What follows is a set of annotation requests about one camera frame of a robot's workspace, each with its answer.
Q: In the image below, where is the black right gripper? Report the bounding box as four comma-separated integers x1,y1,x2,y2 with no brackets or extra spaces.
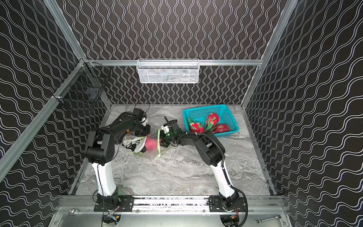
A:
148,130,175,147

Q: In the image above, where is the red dragon fruit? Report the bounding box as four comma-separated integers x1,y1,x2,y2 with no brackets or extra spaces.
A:
187,118,205,133
206,113,220,130
212,124,230,133
145,135,159,153

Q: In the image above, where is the clear zip-top bag green seal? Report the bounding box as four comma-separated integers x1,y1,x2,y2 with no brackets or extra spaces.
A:
122,129,172,160

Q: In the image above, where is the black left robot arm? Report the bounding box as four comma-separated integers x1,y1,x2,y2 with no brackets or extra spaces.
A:
85,108,150,212

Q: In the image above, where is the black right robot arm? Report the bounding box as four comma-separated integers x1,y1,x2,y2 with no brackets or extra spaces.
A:
158,120,240,211

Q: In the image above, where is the teal plastic perforated basket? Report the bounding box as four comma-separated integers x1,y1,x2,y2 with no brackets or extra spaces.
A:
183,105,239,137

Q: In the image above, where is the silver wrench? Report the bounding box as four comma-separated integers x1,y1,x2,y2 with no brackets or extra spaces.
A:
255,215,281,225

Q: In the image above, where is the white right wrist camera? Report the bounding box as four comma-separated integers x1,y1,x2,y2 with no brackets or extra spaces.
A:
161,126,170,134

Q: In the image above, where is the white wire mesh basket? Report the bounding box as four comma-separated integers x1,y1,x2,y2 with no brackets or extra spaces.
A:
136,59,200,84

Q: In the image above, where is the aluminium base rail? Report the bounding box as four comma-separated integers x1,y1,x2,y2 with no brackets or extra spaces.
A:
93,195,284,213

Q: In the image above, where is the black wire basket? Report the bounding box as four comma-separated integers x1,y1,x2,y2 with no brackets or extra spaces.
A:
55,59,111,116

